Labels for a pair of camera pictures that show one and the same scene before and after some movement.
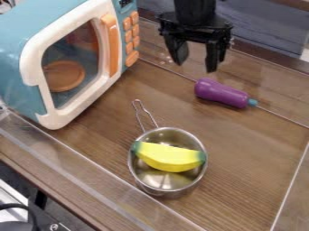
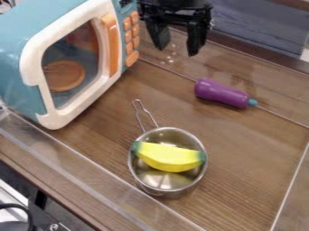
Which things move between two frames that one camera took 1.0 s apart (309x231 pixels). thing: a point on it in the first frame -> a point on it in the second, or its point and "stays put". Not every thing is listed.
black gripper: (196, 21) -> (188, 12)
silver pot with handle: (159, 183) stays put
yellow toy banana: (167, 158) stays put
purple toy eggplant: (210, 90) stays put
